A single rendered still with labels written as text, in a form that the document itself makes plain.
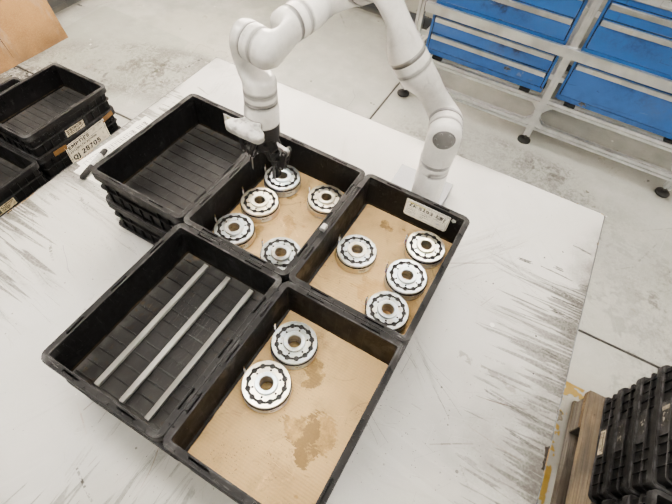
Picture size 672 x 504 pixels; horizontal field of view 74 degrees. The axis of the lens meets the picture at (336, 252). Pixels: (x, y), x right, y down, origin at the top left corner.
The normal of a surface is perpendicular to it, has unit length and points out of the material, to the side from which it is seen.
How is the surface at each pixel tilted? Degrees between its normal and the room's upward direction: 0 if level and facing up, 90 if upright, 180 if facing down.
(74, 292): 0
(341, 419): 0
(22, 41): 72
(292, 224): 0
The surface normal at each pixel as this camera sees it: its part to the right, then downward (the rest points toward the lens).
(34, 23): 0.85, 0.25
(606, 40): -0.48, 0.70
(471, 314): 0.07, -0.58
